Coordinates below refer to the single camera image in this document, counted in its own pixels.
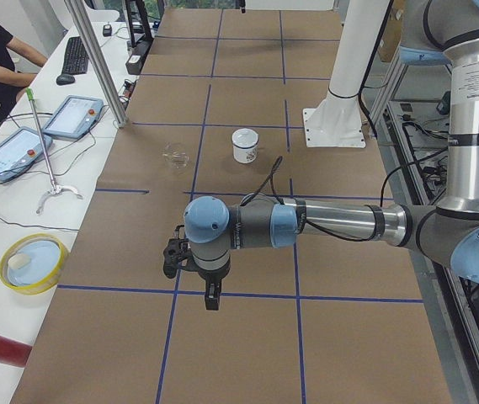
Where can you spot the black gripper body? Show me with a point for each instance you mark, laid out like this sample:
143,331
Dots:
210,276

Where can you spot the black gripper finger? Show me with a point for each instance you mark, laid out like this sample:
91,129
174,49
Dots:
212,297

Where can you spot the clear glass funnel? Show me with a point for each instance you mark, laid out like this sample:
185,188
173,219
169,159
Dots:
176,156

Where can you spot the white ceramic lid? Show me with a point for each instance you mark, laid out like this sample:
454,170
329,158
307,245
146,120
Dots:
244,138

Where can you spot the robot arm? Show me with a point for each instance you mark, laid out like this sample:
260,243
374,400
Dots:
447,232

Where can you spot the white enamel mug blue rim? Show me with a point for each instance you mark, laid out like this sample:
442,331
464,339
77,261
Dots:
245,151

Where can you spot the metal reacher grabber stick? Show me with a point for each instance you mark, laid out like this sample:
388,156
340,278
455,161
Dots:
56,188

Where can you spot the yellow tape roll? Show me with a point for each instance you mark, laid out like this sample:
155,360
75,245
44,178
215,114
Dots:
33,264

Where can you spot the far teach pendant tablet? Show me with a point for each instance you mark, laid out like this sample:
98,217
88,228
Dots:
74,117

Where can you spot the teach pendant tablet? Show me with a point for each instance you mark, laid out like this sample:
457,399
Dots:
74,117
18,153

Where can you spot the black box with label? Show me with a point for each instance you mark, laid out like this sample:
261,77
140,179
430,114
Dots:
137,57

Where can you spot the near teach pendant tablet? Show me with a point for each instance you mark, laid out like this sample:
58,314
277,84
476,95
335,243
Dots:
18,153

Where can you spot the black computer mouse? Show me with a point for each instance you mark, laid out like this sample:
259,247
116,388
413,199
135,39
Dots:
65,79

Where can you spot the black keyboard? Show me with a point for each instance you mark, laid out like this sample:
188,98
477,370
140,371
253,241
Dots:
75,57

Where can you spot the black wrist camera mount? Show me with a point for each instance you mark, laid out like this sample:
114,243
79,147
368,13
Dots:
178,255

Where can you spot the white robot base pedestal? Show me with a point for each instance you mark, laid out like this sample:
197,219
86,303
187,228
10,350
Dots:
336,121

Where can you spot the aluminium frame post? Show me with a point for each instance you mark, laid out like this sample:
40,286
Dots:
84,27

